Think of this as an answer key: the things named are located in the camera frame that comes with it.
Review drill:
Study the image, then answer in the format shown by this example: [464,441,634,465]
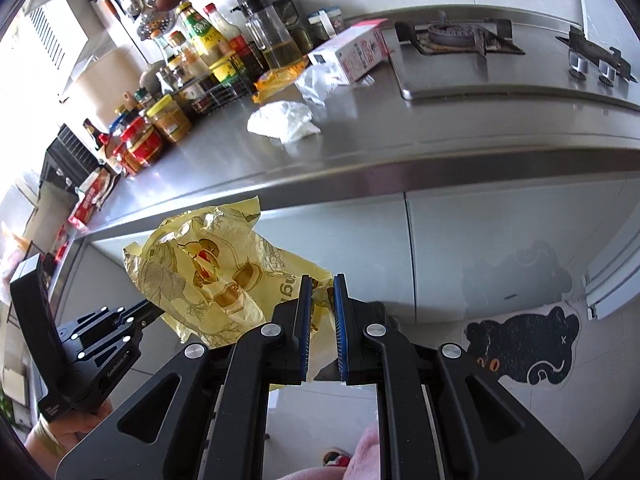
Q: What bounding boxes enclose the pink white carton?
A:
[307,19,391,86]

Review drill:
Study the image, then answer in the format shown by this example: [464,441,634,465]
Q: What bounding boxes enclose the yellow printed plastic bag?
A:
[123,195,346,386]

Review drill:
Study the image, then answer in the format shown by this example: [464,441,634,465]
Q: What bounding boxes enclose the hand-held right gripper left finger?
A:
[52,274,315,480]

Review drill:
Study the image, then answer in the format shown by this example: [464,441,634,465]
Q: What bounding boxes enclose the person's left hand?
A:
[25,402,115,461]

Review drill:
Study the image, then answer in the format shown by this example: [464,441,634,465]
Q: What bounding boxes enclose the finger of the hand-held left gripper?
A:
[56,300,166,345]
[74,321,152,364]

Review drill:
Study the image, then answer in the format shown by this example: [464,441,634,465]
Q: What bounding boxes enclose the large red lid chili jar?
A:
[120,117,165,163]

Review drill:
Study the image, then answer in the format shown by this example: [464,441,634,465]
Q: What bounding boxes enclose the cluster of small spice jars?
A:
[107,87,156,133]

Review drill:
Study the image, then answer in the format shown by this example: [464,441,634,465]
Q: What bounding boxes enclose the black cat floor mat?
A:
[462,302,581,386]

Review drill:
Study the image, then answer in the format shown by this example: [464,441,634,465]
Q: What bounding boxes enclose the short red cap bottle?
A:
[167,31,213,81]

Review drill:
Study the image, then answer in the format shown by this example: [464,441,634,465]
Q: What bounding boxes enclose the dark bottle with red label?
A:
[82,119,111,148]

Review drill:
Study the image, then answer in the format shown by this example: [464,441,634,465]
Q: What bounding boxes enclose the small black gas burner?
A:
[555,25,638,83]

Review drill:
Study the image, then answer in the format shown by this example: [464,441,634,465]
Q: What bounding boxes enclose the glass jar with blue lid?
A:
[307,7,346,43]

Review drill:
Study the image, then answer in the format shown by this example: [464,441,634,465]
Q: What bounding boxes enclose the white crumpled tissue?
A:
[247,101,321,143]

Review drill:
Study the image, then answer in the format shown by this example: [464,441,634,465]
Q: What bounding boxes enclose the dark counter seasoning box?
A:
[272,0,316,56]

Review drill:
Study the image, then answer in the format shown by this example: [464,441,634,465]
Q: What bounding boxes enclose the pink fleece pants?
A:
[280,420,381,480]

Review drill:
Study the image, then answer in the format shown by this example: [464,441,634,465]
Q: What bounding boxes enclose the white cutting board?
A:
[65,30,151,106]

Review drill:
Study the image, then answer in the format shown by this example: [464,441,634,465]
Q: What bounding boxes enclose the red white snack bag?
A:
[67,167,121,231]

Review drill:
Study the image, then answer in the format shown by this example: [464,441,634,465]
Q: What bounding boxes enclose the black toaster oven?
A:
[42,124,108,191]

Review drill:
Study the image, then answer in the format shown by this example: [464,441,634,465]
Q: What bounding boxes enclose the stainless gas cooktop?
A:
[390,10,640,111]

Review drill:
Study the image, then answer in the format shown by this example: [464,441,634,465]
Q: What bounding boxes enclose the orange yellow wrapper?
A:
[252,57,308,103]

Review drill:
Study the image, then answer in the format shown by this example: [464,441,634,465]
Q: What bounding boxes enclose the yellow lid sauce jar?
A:
[146,95,193,143]

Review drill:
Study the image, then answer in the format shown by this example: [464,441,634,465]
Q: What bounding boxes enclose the small red chili jar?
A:
[107,135,136,176]

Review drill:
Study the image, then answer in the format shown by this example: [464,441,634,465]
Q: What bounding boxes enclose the large steel slotted ladle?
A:
[137,12,176,41]

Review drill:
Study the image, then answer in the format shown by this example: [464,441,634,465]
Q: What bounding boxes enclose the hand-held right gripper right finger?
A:
[332,272,586,480]

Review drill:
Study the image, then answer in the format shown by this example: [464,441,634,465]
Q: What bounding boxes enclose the glass oil dispenser black lid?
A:
[231,2,306,71]

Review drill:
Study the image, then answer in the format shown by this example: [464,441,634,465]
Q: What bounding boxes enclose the tall red cap sauce bottle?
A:
[204,2,266,78]

